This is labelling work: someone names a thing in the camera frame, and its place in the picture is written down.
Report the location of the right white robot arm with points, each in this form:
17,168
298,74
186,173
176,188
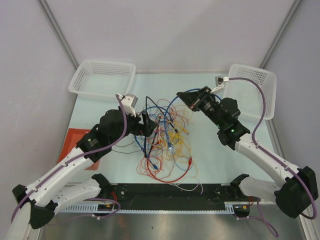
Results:
293,189

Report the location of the right white mesh basket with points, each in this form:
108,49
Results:
247,95

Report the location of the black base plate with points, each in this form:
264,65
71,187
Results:
166,197

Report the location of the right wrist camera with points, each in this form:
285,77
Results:
220,83

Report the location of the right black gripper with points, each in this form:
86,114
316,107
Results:
190,98

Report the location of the aluminium frame post right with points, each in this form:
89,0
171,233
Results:
289,17

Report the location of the aluminium frame post left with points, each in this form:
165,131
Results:
53,23

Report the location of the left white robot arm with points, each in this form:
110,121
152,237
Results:
41,201

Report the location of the left white mesh basket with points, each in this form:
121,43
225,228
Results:
102,80

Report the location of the white mesh basket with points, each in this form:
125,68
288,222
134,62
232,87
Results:
247,95
102,80

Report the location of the orange plastic bin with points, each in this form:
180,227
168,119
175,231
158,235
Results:
72,137

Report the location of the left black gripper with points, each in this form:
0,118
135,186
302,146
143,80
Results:
145,129

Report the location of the aluminium frame post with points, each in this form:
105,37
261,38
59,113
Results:
289,17
53,23

